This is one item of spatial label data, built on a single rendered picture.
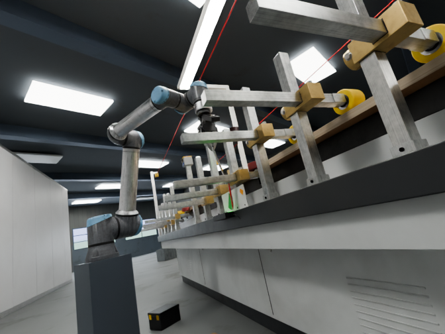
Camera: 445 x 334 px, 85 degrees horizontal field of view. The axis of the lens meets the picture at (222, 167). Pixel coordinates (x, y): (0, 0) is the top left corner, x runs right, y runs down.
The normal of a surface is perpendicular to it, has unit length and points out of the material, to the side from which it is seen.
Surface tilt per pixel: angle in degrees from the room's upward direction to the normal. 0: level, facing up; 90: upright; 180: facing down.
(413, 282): 90
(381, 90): 90
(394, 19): 90
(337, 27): 180
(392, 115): 90
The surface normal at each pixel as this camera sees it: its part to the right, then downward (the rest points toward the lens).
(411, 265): -0.91, 0.10
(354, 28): 0.20, 0.95
